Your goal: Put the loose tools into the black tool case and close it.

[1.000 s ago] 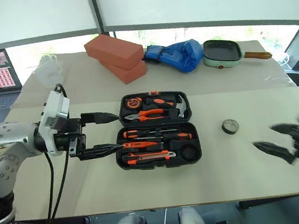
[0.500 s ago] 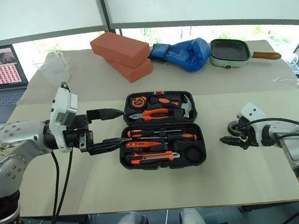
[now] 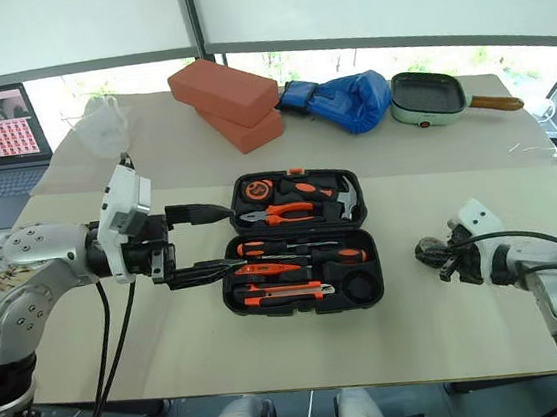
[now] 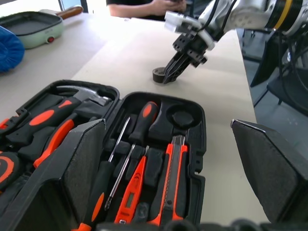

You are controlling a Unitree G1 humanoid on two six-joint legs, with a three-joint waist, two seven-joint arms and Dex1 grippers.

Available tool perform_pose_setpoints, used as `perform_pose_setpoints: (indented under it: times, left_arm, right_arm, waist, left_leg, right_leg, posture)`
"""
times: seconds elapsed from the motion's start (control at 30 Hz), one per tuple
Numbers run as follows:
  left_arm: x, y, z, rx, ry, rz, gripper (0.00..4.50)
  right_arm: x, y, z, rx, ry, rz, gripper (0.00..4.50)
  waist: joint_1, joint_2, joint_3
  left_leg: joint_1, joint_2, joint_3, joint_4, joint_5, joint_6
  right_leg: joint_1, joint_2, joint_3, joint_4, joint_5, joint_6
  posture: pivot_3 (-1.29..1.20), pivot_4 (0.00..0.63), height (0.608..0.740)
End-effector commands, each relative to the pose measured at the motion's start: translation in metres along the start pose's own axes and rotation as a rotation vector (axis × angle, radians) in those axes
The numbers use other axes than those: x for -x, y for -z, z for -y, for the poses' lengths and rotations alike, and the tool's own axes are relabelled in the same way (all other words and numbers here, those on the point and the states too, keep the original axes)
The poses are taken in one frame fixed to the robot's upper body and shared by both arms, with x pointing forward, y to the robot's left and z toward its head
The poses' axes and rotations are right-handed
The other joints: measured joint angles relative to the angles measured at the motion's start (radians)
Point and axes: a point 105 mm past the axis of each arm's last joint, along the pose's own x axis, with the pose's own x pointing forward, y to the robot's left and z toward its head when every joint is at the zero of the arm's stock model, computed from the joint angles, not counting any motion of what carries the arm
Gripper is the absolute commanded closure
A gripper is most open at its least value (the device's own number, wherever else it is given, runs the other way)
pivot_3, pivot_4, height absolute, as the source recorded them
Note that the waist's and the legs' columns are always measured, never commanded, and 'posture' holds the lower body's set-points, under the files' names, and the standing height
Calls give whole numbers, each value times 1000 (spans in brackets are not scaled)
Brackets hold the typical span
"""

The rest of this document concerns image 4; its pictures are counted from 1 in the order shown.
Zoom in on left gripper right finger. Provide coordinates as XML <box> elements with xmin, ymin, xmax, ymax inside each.
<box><xmin>230</xmin><ymin>118</ymin><xmax>308</xmax><ymax>223</ymax></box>

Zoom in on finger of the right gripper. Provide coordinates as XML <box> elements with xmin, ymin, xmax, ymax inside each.
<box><xmin>166</xmin><ymin>55</ymin><xmax>193</xmax><ymax>84</ymax></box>
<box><xmin>163</xmin><ymin>51</ymin><xmax>185</xmax><ymax>84</ymax></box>

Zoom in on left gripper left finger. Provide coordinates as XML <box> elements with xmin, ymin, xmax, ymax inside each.
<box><xmin>0</xmin><ymin>119</ymin><xmax>106</xmax><ymax>231</ymax></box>

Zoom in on black tape roll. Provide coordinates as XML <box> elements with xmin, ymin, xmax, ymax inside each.
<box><xmin>152</xmin><ymin>67</ymin><xmax>180</xmax><ymax>84</ymax></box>

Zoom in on black orange Phillips screwdriver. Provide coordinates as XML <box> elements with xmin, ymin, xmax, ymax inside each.
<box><xmin>104</xmin><ymin>101</ymin><xmax>159</xmax><ymax>211</ymax></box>

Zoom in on black tool case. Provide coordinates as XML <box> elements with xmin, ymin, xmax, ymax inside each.
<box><xmin>0</xmin><ymin>80</ymin><xmax>207</xmax><ymax>231</ymax></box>

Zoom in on person's right hand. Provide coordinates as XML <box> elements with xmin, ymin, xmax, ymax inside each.
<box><xmin>170</xmin><ymin>0</ymin><xmax>188</xmax><ymax>13</ymax></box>

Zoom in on black orange tape measure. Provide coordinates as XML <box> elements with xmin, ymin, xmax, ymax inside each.
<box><xmin>0</xmin><ymin>151</ymin><xmax>22</xmax><ymax>191</ymax></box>

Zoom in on black orange slim screwdriver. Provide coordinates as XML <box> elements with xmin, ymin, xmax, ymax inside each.
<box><xmin>78</xmin><ymin>116</ymin><xmax>132</xmax><ymax>231</ymax></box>

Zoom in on person in black shirt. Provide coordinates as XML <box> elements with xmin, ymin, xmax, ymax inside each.
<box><xmin>106</xmin><ymin>0</ymin><xmax>169</xmax><ymax>22</ymax></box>

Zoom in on black orange claw hammer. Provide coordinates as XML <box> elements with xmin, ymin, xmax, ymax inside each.
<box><xmin>4</xmin><ymin>87</ymin><xmax>113</xmax><ymax>146</ymax></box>

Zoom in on orange voltage tester pen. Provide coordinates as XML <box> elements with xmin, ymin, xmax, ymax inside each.
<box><xmin>114</xmin><ymin>145</ymin><xmax>148</xmax><ymax>224</ymax></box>

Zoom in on orange black utility knife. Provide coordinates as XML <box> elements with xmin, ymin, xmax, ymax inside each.
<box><xmin>148</xmin><ymin>135</ymin><xmax>188</xmax><ymax>227</ymax></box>

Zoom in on green electric skillet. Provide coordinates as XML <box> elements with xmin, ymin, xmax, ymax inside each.
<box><xmin>0</xmin><ymin>6</ymin><xmax>84</xmax><ymax>50</ymax></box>

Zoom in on blue fluffy duster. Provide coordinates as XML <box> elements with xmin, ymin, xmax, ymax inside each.
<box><xmin>0</xmin><ymin>25</ymin><xmax>26</xmax><ymax>73</ymax></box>

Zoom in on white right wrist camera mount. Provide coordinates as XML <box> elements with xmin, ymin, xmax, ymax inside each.
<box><xmin>164</xmin><ymin>11</ymin><xmax>215</xmax><ymax>51</ymax></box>

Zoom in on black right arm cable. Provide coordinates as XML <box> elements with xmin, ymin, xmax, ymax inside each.
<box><xmin>198</xmin><ymin>0</ymin><xmax>239</xmax><ymax>33</ymax></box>

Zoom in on orange handled pliers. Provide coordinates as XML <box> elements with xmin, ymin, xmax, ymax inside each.
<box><xmin>33</xmin><ymin>119</ymin><xmax>76</xmax><ymax>169</ymax></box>

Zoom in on black metal frame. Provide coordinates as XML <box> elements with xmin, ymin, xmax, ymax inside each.
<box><xmin>250</xmin><ymin>30</ymin><xmax>308</xmax><ymax>113</ymax></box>

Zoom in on robot torso with yellow ring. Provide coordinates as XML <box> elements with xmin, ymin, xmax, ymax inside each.
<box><xmin>266</xmin><ymin>0</ymin><xmax>308</xmax><ymax>36</ymax></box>

